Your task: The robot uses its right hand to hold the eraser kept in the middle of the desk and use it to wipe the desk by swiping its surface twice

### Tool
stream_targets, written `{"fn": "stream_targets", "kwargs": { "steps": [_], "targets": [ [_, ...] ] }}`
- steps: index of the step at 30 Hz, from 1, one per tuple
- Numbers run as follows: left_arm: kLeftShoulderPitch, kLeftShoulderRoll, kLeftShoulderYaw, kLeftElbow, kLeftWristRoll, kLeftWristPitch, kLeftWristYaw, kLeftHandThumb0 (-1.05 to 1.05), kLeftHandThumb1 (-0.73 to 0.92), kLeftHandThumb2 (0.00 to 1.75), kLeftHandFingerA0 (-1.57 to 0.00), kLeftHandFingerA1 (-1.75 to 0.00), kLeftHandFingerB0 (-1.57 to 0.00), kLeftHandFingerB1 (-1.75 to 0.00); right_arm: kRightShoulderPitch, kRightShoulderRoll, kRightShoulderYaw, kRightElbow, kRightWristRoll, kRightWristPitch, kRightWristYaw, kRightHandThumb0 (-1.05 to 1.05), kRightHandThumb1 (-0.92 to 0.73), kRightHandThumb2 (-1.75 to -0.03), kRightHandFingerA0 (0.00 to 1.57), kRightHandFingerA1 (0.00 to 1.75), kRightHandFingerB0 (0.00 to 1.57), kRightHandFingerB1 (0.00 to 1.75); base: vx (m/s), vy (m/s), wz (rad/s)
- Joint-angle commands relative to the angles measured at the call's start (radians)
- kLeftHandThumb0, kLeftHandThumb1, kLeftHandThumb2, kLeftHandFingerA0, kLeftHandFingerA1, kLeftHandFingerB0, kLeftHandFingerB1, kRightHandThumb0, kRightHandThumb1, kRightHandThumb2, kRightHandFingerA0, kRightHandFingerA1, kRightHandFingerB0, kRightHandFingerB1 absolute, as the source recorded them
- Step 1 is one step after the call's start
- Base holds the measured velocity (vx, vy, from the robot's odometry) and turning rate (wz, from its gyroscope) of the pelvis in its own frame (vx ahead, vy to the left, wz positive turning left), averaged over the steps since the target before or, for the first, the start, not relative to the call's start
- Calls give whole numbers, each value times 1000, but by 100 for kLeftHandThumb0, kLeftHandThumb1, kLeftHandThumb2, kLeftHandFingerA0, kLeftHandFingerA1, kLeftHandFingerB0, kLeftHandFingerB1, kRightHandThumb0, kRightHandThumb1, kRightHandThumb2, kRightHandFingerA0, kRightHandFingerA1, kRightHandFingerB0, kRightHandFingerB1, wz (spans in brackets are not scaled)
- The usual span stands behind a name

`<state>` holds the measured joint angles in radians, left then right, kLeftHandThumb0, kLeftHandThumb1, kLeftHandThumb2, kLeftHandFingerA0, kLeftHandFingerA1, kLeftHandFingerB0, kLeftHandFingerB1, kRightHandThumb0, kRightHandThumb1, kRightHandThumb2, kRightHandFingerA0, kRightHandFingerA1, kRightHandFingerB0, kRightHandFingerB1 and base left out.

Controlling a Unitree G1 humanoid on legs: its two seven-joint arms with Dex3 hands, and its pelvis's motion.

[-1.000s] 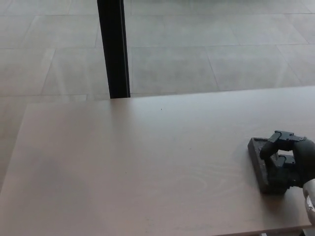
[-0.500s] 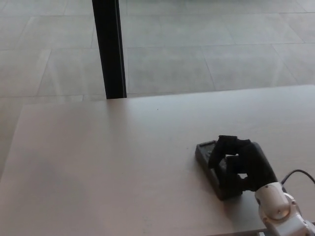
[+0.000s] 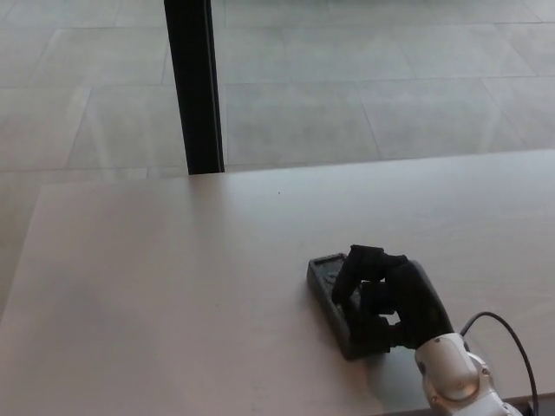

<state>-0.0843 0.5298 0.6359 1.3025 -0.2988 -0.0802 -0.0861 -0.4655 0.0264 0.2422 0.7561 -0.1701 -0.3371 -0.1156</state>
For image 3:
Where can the dark grey speckled eraser block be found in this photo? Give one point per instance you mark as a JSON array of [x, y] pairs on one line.
[[326, 277]]

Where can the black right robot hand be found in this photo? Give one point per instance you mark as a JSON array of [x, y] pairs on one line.
[[412, 299]]

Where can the black vertical window frame post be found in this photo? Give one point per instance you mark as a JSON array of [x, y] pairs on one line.
[[193, 86]]

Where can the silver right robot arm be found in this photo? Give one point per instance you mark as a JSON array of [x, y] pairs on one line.
[[455, 372]]

